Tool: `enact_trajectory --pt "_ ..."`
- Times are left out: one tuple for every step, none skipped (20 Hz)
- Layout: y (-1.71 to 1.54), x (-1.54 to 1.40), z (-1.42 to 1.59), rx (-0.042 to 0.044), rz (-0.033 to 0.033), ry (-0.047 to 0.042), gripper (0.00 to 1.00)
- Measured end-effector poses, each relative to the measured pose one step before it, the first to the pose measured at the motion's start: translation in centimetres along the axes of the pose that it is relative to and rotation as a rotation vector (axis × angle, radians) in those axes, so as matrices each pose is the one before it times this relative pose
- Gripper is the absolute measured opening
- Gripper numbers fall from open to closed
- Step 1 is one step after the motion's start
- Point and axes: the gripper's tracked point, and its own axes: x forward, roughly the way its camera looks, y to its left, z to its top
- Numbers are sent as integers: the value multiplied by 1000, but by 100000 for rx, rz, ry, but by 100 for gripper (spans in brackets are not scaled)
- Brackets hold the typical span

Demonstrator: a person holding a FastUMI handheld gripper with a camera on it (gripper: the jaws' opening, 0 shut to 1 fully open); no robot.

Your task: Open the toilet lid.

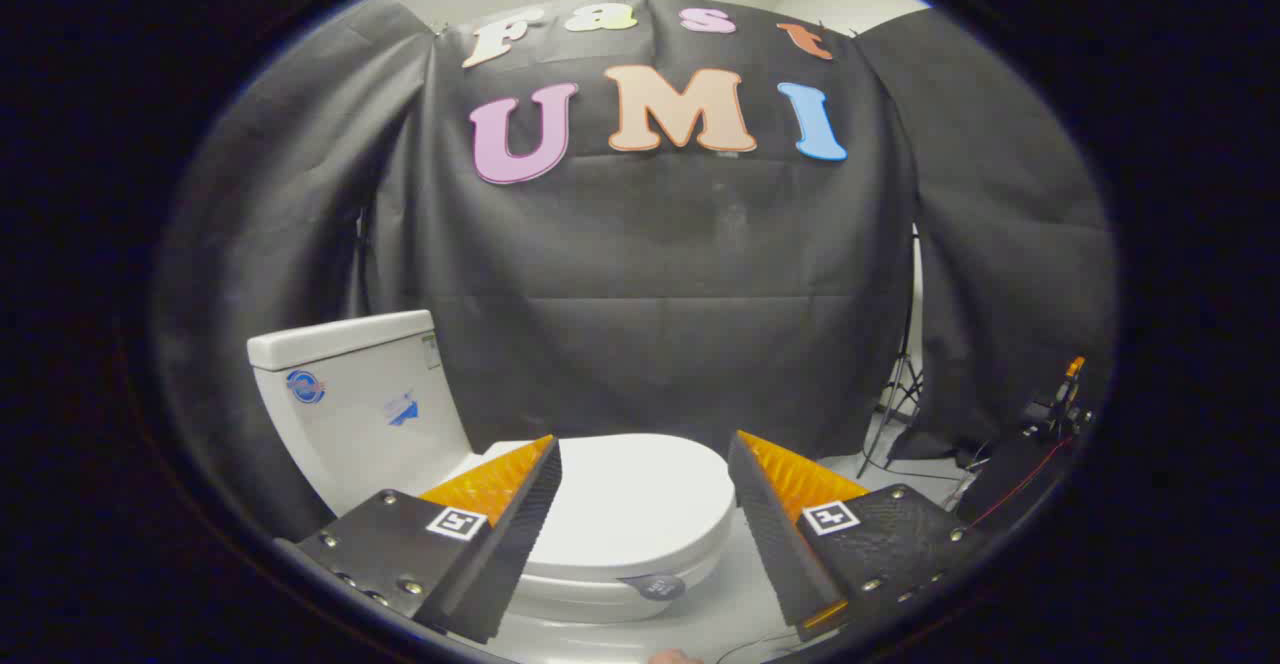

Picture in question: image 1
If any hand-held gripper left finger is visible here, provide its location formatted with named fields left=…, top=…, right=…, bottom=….
left=275, top=434, right=563, bottom=645

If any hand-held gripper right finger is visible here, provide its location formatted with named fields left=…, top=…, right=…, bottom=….
left=727, top=431, right=986, bottom=643

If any white toilet lid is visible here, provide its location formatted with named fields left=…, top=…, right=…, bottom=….
left=500, top=434, right=737, bottom=581

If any dark grey lid pull tab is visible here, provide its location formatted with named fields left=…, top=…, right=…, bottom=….
left=618, top=573, right=687, bottom=602

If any white toilet bowl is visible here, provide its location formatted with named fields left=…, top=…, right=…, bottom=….
left=505, top=584, right=701, bottom=628

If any black tripod stand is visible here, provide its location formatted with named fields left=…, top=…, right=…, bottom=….
left=858, top=232, right=927, bottom=478

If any black device with orange tip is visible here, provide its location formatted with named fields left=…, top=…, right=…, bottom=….
left=958, top=356, right=1096, bottom=535

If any black backdrop cloth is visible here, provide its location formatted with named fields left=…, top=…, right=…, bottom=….
left=155, top=0, right=1117, bottom=545

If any red cable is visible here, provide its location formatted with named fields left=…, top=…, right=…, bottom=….
left=968, top=434, right=1079, bottom=531

